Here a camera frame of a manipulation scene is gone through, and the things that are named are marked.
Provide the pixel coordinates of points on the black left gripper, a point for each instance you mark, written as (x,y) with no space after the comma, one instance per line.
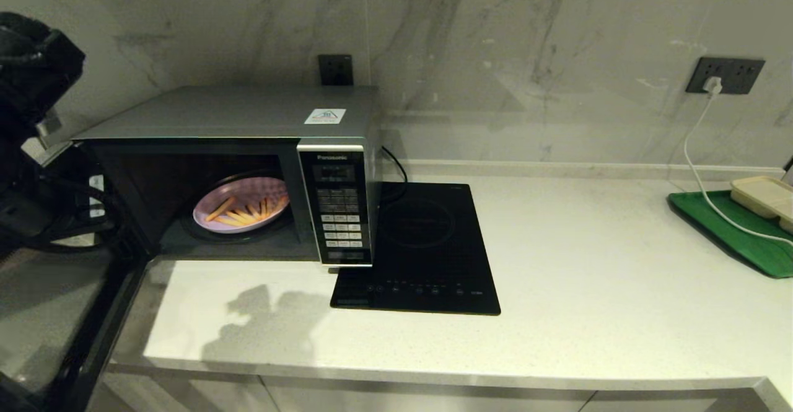
(74,201)

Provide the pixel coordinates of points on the purple plate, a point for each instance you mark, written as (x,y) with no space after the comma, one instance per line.
(248,188)

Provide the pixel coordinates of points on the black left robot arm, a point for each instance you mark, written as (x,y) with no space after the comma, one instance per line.
(31,71)

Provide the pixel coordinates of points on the silver microwave oven body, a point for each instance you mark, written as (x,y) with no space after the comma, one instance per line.
(248,111)

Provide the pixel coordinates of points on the long crosswise french fry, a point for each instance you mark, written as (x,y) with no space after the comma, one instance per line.
(220,209)

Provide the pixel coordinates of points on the orange carrot sticks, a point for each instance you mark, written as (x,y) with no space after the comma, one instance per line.
(228,220)
(253,212)

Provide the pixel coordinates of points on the black induction cooktop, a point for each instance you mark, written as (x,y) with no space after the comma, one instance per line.
(433,232)

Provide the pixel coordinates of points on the beige base cabinet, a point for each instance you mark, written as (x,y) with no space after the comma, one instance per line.
(433,403)

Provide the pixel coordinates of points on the white power plug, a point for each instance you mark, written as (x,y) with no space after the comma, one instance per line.
(714,85)

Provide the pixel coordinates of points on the green plastic tray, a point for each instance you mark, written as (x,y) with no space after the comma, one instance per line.
(743,238)

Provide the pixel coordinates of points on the beige lunch container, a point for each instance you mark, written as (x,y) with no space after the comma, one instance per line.
(762,195)

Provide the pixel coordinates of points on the small black wall outlet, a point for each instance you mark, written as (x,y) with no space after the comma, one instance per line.
(336,70)

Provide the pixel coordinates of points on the wide black wall outlet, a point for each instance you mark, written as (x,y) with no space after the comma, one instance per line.
(740,75)

